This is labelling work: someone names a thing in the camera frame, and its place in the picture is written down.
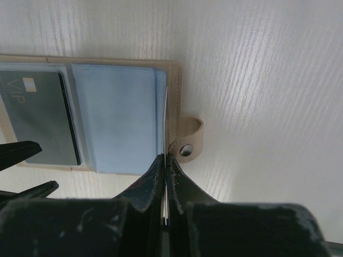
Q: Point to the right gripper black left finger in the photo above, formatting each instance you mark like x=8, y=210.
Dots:
x=127, y=225

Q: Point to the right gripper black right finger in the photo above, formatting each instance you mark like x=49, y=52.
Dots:
x=199, y=225

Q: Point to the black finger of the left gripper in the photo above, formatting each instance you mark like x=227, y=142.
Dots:
x=16, y=152
x=40, y=191

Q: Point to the black VIP card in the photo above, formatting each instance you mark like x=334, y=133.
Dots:
x=38, y=109

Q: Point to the beige card holder wallet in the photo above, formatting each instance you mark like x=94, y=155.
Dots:
x=116, y=108

